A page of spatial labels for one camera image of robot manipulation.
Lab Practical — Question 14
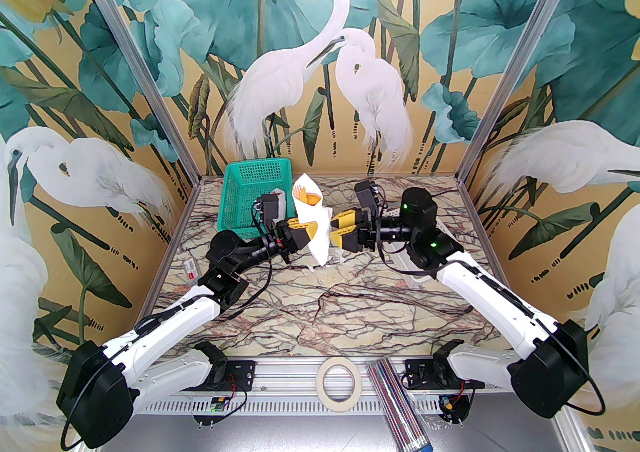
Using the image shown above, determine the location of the white paper napkin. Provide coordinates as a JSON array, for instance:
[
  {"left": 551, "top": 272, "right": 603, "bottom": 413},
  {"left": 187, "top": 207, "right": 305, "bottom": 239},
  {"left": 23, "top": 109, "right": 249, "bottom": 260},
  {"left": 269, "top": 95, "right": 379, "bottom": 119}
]
[{"left": 292, "top": 172, "right": 335, "bottom": 267}]

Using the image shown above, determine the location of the white perforated plastic tray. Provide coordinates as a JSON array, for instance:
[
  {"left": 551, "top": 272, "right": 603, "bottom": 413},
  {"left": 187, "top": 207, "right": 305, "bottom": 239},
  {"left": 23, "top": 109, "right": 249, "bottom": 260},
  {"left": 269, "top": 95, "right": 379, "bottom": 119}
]
[{"left": 382, "top": 207, "right": 451, "bottom": 285}]

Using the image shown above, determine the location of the rolled white napkin bundle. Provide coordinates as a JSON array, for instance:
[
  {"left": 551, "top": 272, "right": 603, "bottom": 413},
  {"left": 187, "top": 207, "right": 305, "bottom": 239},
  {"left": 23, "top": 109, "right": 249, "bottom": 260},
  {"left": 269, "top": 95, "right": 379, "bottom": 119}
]
[{"left": 272, "top": 187, "right": 292, "bottom": 220}]

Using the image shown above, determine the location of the beige masking tape roll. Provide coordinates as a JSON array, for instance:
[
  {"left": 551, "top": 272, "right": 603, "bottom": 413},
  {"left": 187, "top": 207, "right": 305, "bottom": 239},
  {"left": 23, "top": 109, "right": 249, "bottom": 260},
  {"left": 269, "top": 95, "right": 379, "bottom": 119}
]
[{"left": 316, "top": 356, "right": 362, "bottom": 413}]

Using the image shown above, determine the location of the small clear box red label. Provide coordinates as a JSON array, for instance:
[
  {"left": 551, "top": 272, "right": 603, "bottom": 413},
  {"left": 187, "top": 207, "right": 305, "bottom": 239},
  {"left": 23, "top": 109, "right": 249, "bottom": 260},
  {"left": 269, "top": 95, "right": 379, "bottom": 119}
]
[{"left": 182, "top": 260, "right": 206, "bottom": 286}]

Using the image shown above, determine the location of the green plastic mesh basket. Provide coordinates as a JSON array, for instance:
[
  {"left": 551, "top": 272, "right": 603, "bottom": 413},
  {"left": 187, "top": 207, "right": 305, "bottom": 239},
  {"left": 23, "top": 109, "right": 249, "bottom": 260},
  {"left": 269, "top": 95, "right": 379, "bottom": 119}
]
[{"left": 218, "top": 158, "right": 296, "bottom": 234}]

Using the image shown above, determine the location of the glittery pencil bundle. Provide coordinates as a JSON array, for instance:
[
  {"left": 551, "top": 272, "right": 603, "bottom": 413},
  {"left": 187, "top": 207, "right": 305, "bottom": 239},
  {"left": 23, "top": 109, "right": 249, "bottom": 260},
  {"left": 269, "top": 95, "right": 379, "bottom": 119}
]
[{"left": 369, "top": 359, "right": 432, "bottom": 452}]

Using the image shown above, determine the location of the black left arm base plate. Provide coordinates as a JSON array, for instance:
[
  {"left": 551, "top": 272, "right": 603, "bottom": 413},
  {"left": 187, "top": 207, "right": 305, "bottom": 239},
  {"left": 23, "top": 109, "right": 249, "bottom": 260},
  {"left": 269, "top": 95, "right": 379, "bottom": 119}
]
[{"left": 210, "top": 359, "right": 257, "bottom": 391}]

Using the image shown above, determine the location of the aluminium slotted table rail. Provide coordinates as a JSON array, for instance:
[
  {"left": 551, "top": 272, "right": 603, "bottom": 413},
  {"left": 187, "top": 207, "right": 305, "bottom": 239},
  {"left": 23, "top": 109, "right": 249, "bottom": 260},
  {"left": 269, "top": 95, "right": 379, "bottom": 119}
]
[{"left": 107, "top": 355, "right": 568, "bottom": 415}]

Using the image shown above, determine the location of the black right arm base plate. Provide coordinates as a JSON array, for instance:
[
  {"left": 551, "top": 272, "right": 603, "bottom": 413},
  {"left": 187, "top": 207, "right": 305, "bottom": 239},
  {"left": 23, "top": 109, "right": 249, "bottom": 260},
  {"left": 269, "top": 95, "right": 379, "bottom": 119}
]
[{"left": 403, "top": 359, "right": 487, "bottom": 390}]

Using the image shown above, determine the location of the aluminium frame post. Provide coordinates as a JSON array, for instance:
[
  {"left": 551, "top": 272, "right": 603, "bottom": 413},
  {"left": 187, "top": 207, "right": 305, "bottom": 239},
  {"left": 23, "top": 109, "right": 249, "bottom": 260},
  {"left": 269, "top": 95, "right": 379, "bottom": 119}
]
[
  {"left": 456, "top": 0, "right": 598, "bottom": 185},
  {"left": 64, "top": 0, "right": 205, "bottom": 181}
]

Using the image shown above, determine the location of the black round mount plate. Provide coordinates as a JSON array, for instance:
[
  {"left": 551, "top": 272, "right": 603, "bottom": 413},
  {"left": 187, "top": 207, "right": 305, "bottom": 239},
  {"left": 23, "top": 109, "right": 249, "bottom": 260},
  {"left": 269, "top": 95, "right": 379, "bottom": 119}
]
[{"left": 435, "top": 390, "right": 475, "bottom": 425}]

